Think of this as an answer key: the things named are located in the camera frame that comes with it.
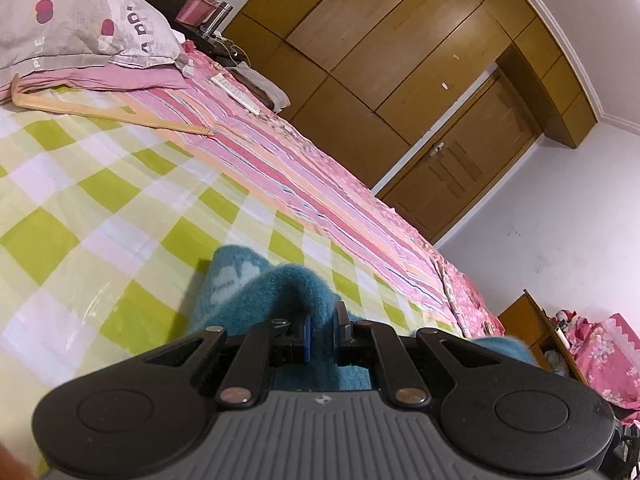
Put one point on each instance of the metal cup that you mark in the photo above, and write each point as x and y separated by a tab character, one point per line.
220	17

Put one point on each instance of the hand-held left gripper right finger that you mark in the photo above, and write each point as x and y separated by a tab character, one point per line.
341	332

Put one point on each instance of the pink striped bedsheet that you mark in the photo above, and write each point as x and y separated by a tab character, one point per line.
300	170

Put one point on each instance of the grey pillow with pink dots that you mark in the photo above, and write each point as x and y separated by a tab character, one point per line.
75	15

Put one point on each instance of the grey cloth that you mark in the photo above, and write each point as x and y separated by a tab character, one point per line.
270	90

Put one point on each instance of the teal sweater with white flowers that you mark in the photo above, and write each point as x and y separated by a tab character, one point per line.
295	290

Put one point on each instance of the wooden desk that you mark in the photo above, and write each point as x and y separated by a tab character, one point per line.
525	320

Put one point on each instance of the pink floral quilt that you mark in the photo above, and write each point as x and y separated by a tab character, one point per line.
470	305

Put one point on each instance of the dark nightstand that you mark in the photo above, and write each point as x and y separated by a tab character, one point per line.
220	52

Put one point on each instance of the beige wooden hanger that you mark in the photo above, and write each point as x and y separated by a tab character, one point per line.
150	120

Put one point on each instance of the white remote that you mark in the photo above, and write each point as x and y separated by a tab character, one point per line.
235	92

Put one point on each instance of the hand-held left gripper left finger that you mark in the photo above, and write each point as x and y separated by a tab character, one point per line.
306	340

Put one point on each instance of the pink floral cloth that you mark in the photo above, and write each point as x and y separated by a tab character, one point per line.
610	355

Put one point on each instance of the pink box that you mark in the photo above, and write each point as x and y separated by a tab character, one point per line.
195	10

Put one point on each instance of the wooden wardrobe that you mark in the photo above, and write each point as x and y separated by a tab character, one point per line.
375	35

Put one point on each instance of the wooden door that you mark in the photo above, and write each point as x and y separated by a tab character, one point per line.
465	170

